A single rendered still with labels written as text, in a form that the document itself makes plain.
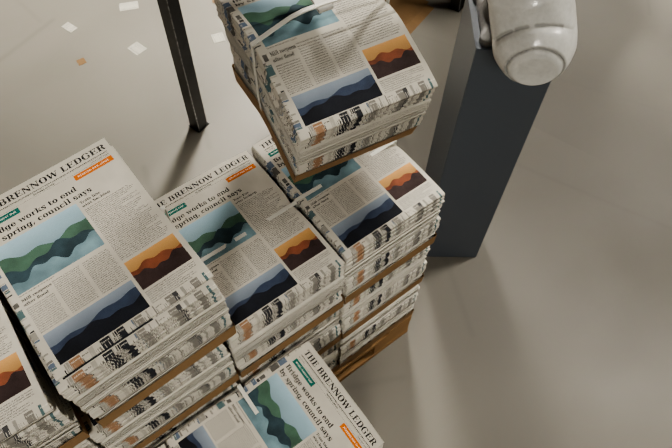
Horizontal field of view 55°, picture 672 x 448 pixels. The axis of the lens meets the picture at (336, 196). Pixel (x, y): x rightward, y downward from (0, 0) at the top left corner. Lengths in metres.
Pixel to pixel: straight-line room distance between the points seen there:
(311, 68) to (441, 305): 1.25
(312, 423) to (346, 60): 0.77
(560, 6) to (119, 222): 0.87
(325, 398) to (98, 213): 0.64
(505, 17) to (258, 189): 0.63
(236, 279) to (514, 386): 1.14
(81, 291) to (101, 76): 1.90
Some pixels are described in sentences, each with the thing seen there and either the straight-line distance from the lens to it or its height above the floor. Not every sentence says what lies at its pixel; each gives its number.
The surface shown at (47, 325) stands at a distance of 1.14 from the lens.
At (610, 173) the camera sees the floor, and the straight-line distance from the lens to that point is 2.73.
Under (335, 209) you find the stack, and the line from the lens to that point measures 1.43.
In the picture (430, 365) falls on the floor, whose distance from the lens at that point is 2.18.
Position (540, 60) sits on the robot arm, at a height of 1.19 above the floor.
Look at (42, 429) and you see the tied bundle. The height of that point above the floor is 0.98.
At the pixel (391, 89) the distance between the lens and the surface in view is 1.21.
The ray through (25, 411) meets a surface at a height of 1.07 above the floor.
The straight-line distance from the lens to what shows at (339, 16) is 1.28.
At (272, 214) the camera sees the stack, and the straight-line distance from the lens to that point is 1.43.
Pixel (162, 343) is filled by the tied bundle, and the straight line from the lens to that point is 1.14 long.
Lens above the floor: 2.04
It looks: 57 degrees down
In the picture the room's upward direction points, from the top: 2 degrees clockwise
